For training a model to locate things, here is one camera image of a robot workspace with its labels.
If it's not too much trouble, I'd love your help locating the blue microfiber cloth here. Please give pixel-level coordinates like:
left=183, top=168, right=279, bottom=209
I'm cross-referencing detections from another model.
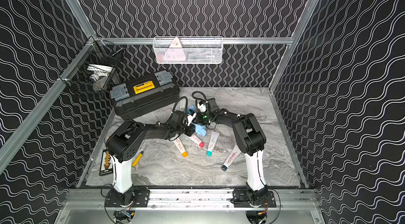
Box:
left=189, top=104, right=207, bottom=136

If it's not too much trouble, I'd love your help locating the white tube pink cap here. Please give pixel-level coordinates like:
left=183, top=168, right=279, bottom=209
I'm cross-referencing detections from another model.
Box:
left=189, top=134, right=205, bottom=148

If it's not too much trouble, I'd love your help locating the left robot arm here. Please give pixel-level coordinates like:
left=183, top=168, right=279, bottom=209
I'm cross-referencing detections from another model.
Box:
left=105, top=111, right=195, bottom=194

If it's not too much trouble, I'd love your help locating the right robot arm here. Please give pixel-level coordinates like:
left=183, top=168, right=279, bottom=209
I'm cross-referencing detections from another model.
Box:
left=194, top=98, right=268, bottom=192

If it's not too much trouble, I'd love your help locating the white tube orange cap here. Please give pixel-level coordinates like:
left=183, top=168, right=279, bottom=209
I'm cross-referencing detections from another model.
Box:
left=173, top=138, right=188, bottom=157

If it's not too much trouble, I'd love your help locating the white tube teal cap lower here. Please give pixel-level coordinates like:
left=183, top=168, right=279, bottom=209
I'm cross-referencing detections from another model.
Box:
left=206, top=132, right=220, bottom=156

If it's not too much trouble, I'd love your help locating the white tube dark blue cap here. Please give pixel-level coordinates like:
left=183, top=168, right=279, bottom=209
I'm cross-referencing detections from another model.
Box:
left=221, top=145, right=241, bottom=171

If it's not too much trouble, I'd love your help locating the black toolbox yellow latch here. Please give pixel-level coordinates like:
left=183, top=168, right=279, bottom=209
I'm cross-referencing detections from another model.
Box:
left=110, top=71, right=180, bottom=120

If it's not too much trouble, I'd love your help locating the yellow marker pen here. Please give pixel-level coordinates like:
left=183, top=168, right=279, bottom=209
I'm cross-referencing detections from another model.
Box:
left=132, top=151, right=144, bottom=167

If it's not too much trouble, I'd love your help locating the pink triangle item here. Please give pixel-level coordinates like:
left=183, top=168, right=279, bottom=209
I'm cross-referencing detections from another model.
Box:
left=163, top=37, right=187, bottom=62

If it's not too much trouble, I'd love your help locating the black battery pack card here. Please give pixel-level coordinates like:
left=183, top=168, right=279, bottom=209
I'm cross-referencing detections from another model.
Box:
left=99, top=150, right=113, bottom=176

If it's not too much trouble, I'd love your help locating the clear wall basket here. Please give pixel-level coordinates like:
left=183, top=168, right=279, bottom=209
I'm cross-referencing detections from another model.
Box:
left=153, top=36, right=224, bottom=65

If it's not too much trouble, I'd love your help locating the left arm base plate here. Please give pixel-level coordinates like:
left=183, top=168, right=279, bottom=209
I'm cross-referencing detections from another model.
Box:
left=104, top=188, right=150, bottom=208

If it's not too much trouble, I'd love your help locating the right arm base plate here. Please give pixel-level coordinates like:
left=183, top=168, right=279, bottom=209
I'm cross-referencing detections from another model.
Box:
left=230, top=189, right=277, bottom=208

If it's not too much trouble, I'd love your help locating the black wire basket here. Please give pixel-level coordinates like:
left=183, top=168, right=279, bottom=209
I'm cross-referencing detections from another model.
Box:
left=61, top=40, right=125, bottom=99

